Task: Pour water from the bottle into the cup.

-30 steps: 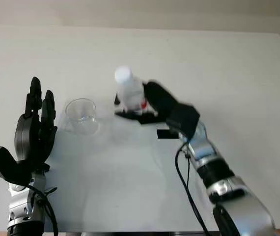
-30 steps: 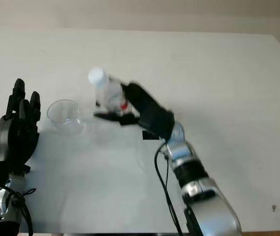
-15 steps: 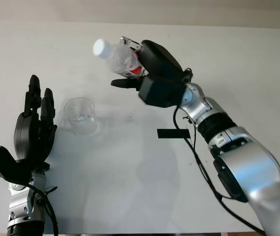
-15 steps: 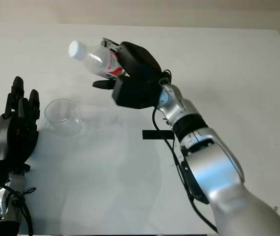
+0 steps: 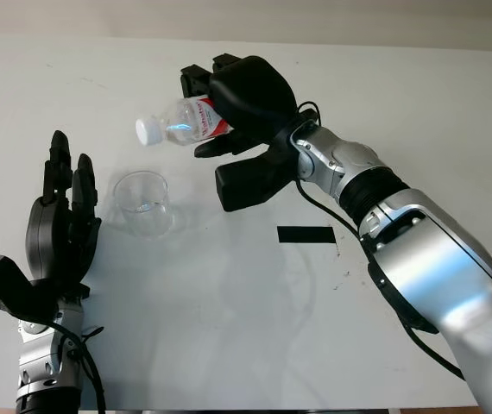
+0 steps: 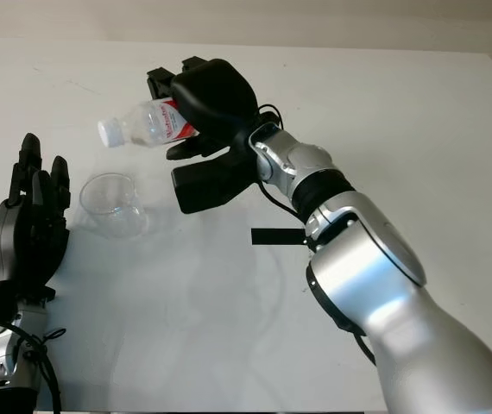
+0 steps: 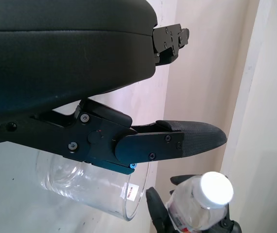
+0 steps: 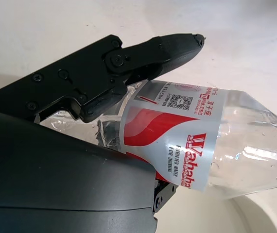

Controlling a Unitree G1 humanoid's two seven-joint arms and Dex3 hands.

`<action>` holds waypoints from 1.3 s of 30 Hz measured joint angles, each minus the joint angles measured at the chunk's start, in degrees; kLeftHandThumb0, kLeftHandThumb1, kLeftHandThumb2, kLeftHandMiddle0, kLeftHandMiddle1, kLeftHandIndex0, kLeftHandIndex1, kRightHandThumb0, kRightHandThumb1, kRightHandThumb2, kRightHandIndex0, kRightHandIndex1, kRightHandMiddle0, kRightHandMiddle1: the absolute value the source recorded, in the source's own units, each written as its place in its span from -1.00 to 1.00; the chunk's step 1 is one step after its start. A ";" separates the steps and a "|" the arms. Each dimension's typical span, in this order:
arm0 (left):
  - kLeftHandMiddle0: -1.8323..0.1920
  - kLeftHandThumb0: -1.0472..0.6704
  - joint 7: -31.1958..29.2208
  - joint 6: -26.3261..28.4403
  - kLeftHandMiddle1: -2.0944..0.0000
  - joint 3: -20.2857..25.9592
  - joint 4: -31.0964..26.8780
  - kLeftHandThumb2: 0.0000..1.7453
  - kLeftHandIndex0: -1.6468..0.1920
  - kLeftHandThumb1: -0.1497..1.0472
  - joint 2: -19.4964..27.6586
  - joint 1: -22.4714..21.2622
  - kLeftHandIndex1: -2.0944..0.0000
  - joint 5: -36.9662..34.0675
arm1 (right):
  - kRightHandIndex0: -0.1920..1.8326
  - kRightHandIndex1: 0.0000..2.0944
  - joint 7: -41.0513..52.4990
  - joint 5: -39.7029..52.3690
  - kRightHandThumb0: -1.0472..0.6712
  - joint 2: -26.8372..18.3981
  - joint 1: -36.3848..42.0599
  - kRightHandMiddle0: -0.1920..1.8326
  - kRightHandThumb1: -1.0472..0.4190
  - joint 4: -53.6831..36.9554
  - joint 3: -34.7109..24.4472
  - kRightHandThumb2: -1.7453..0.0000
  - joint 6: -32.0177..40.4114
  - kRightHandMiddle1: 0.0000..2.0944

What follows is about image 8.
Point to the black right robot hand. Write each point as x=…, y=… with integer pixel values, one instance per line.
x=56, y=174

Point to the clear water bottle red label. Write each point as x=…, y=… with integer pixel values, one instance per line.
x=201, y=136

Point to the clear plastic cup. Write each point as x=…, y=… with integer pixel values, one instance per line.
x=262, y=218

